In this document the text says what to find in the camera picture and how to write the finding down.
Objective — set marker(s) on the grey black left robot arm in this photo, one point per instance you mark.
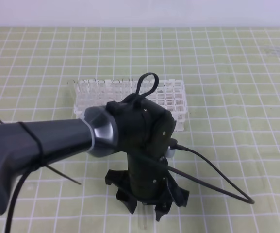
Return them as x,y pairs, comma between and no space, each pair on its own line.
104,142

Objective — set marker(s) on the green grid tablecloth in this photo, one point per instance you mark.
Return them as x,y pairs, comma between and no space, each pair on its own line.
233,118

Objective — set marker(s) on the clear glass test tube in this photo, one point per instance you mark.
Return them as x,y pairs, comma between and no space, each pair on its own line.
142,217

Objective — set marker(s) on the leaning glass tube rack left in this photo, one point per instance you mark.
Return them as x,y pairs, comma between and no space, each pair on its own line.
72,90

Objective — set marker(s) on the white plastic test tube rack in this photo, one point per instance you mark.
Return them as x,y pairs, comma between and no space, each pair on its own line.
170,94

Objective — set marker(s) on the black zip tie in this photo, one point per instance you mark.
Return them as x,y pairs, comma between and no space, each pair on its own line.
25,145

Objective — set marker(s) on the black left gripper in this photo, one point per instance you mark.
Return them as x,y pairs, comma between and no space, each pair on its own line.
144,130

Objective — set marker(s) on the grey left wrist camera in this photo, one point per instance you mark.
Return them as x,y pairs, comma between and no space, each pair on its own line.
171,148

